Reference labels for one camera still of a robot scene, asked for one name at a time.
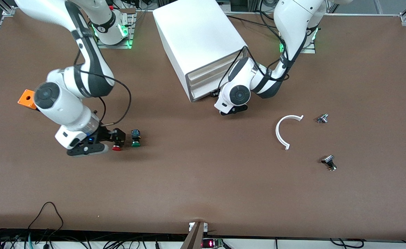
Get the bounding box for green push button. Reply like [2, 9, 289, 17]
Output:
[130, 129, 142, 148]

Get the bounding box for white plastic bin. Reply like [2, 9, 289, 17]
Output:
[192, 78, 225, 95]

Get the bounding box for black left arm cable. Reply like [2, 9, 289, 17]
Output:
[218, 0, 293, 91]

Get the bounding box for small device with red display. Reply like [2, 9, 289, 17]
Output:
[202, 238, 226, 249]

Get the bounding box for black cable bundle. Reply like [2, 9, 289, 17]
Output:
[0, 228, 189, 249]

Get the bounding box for orange button enclosure box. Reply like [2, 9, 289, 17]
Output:
[17, 89, 38, 111]

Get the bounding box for black and silver switch part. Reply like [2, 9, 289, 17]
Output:
[321, 155, 337, 172]

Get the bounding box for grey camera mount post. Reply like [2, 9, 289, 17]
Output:
[180, 221, 208, 249]

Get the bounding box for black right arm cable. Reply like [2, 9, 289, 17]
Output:
[73, 48, 132, 126]

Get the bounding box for thin black looped cable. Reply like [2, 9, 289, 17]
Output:
[28, 202, 64, 239]

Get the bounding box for black cable across table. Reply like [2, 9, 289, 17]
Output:
[226, 10, 283, 31]

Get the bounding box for aluminium right arm base plate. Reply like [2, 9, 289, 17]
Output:
[96, 9, 136, 49]

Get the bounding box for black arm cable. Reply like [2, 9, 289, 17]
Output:
[73, 48, 132, 126]
[218, 0, 293, 91]

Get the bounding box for white C-shaped plastic ring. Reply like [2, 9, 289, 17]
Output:
[275, 114, 305, 151]

